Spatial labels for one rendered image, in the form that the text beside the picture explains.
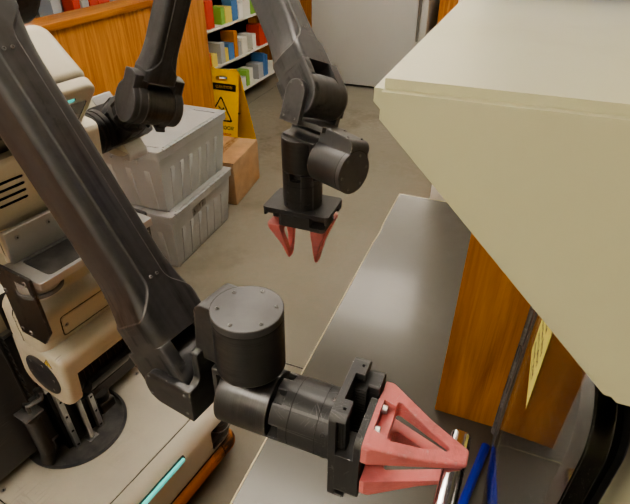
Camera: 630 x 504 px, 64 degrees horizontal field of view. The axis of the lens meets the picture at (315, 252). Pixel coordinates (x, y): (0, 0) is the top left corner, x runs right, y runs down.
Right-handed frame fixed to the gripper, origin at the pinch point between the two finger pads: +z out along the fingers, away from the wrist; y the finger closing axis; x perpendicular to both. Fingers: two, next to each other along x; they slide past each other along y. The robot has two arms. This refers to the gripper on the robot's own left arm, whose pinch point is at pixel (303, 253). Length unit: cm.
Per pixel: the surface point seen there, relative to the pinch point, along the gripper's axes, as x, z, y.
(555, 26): -37, -41, 26
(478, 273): -9.3, -9.6, 26.1
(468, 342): -9.3, 1.4, 26.7
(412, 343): 2.9, 15.8, 18.4
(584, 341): -46, -34, 29
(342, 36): 443, 61, -141
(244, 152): 198, 81, -122
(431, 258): 28.8, 15.7, 16.8
